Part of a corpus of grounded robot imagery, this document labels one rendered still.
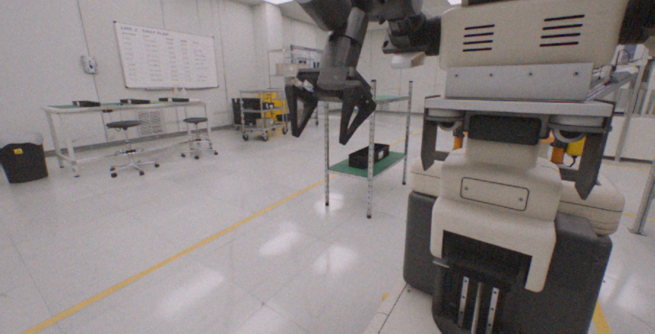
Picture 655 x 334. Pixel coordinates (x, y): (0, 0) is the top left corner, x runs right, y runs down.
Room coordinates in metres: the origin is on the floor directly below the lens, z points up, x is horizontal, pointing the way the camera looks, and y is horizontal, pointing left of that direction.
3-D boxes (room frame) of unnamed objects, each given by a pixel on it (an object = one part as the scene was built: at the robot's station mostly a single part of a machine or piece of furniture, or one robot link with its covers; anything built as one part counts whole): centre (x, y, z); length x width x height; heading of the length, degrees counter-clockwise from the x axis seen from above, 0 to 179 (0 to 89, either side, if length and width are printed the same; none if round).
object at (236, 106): (6.14, 2.06, 0.38); 0.65 x 0.46 x 0.75; 60
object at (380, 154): (2.41, -0.34, 0.41); 0.57 x 0.17 x 0.11; 147
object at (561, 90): (0.48, -0.31, 0.99); 0.28 x 0.16 x 0.22; 55
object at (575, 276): (0.55, -0.44, 0.68); 0.28 x 0.27 x 0.25; 55
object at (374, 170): (2.41, -0.34, 0.55); 0.91 x 0.46 x 1.10; 147
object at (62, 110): (3.80, 2.87, 0.40); 1.80 x 0.75 x 0.81; 147
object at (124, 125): (3.10, 2.51, 0.31); 0.52 x 0.49 x 0.62; 147
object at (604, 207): (0.80, -0.53, 0.59); 0.55 x 0.34 x 0.83; 55
